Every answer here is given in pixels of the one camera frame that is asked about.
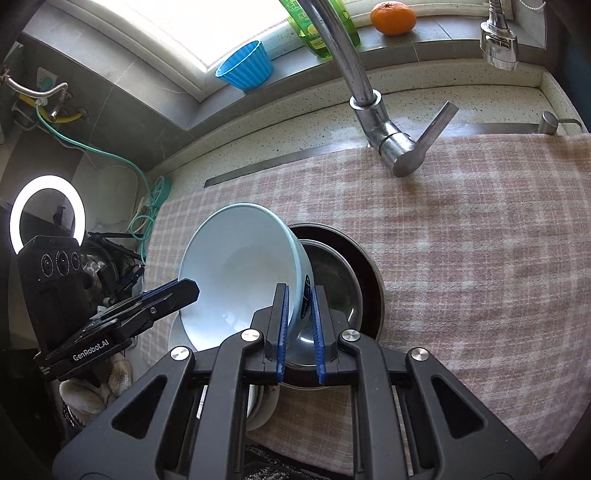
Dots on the person's left forearm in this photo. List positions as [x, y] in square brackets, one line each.
[74, 424]

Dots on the person's left hand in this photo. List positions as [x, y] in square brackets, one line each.
[87, 392]

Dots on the black tripod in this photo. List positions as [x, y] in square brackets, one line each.
[115, 249]

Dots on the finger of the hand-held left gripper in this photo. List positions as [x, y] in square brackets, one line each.
[175, 291]

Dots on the chrome faucet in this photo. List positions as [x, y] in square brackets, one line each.
[360, 87]

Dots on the red steel-lined bowl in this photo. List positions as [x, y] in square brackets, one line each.
[374, 295]

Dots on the metal water valve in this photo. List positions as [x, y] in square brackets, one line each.
[27, 88]

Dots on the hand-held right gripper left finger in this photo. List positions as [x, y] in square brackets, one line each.
[286, 323]

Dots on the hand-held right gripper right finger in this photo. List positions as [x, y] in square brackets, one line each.
[318, 341]

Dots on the pink plaid cloth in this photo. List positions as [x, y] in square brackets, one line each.
[461, 230]

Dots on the white wall socket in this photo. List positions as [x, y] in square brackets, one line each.
[46, 78]

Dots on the white leaf print plate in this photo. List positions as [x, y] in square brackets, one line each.
[263, 406]

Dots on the orange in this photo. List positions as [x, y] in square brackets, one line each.
[392, 18]

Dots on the white window frame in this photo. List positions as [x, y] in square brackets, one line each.
[161, 27]

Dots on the blue ribbed plastic cup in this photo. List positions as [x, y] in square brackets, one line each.
[249, 69]

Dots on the light blue bowl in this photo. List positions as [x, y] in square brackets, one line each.
[231, 267]

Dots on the green dish soap bottle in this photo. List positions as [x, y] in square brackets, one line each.
[307, 34]

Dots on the black blue tripod clamp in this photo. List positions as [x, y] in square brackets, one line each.
[131, 278]

